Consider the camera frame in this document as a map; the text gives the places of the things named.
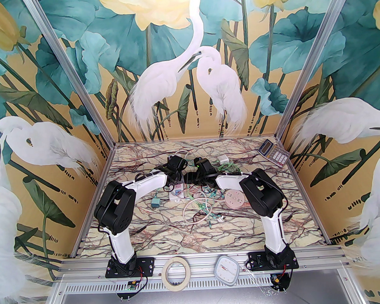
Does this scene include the white power strip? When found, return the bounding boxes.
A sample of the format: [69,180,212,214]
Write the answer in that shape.
[168,179,186,201]

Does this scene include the masking tape roll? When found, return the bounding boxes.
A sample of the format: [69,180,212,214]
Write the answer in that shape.
[161,256,192,291]

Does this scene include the teal cable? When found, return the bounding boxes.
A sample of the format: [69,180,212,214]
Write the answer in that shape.
[196,184,227,229]

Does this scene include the clear plastic bag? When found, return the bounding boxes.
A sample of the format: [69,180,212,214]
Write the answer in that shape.
[248,267,280,298]

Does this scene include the white cable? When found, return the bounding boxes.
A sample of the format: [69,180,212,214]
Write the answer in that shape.
[181,195,213,224]

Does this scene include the pink round socket hub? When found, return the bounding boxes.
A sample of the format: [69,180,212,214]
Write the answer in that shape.
[223,189,246,211]

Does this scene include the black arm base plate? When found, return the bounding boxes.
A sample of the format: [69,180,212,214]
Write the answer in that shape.
[104,256,156,279]
[247,250,299,273]

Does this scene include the light green cable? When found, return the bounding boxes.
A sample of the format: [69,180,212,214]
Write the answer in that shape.
[214,160,242,180]

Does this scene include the aluminium extrusion frame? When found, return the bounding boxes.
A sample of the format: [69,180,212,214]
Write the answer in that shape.
[25,0,367,304]

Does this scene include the grey desk calculator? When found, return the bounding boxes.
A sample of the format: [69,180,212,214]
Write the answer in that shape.
[258,138,292,169]

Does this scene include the white square timer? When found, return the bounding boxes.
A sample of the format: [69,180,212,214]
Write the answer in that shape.
[214,254,240,287]

